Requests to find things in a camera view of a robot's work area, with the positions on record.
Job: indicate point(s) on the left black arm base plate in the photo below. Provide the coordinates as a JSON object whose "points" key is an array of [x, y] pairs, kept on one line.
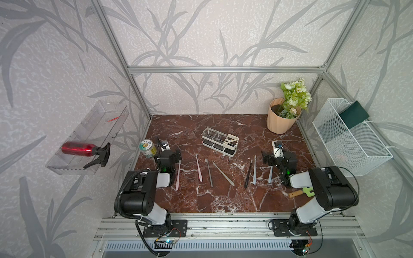
{"points": [[173, 228]]}

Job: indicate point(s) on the red spray bottle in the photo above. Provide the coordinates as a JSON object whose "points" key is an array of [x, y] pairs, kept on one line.
{"points": [[88, 150]]}

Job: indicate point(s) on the aluminium mounting rail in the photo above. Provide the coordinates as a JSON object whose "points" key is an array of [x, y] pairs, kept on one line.
{"points": [[209, 226]]}

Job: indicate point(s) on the beige ribbed flower pot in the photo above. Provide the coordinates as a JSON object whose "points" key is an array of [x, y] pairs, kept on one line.
{"points": [[277, 124]]}

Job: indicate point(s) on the beige toothbrush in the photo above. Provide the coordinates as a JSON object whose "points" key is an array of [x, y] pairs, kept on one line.
{"points": [[225, 176]]}

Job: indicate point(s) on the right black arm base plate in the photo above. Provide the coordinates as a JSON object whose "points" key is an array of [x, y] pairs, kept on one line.
{"points": [[286, 228]]}

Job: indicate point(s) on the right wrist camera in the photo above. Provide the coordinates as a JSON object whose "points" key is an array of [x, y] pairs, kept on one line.
{"points": [[277, 149]]}

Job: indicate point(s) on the white wire mesh basket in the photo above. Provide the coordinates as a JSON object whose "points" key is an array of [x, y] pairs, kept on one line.
{"points": [[357, 149]]}

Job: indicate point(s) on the small green tin can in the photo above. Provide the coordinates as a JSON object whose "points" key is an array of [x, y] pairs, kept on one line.
{"points": [[148, 148]]}

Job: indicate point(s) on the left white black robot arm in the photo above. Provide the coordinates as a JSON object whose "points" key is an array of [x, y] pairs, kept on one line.
{"points": [[136, 198]]}

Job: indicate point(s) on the black toothbrush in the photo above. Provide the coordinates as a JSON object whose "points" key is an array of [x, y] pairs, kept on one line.
{"points": [[247, 178]]}

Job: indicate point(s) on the aluminium frame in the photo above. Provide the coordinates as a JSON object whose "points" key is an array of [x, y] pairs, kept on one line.
{"points": [[323, 71]]}

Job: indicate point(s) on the pink toothbrush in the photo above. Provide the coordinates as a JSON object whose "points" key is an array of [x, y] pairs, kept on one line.
{"points": [[198, 168], [178, 176]]}

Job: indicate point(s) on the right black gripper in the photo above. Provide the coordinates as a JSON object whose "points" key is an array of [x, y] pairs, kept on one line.
{"points": [[265, 158]]}

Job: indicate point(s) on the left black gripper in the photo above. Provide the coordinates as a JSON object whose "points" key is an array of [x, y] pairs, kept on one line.
{"points": [[176, 156]]}

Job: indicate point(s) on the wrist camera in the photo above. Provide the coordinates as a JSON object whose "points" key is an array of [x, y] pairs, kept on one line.
{"points": [[162, 145], [277, 149]]}

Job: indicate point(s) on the green toy garden fork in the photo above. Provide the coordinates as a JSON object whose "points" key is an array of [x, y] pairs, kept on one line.
{"points": [[309, 191]]}

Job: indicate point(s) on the blue grey toothbrush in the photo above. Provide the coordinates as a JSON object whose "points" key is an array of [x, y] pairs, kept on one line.
{"points": [[270, 175]]}

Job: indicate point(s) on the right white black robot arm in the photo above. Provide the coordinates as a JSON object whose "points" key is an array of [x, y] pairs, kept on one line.
{"points": [[332, 193]]}

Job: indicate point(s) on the green white artificial flowers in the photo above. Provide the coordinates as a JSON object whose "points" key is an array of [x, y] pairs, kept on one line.
{"points": [[296, 98]]}

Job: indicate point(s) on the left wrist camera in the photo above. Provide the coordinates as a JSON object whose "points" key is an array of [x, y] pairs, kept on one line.
{"points": [[162, 145]]}

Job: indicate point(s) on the dark grey toothbrush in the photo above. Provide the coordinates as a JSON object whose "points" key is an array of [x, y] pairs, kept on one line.
{"points": [[209, 173]]}

